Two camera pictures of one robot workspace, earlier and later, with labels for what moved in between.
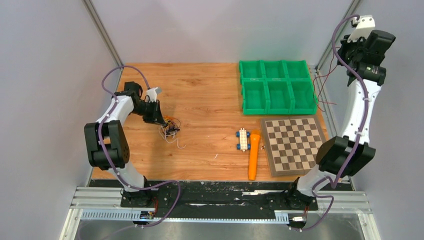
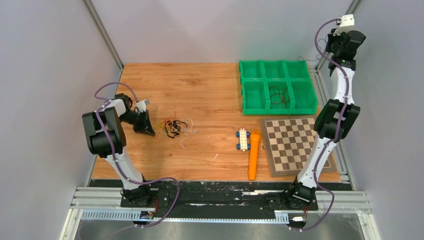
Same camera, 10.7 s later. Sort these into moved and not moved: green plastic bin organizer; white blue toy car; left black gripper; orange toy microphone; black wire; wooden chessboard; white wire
Moved: white wire; left black gripper; black wire
Not moved: orange toy microphone; wooden chessboard; green plastic bin organizer; white blue toy car
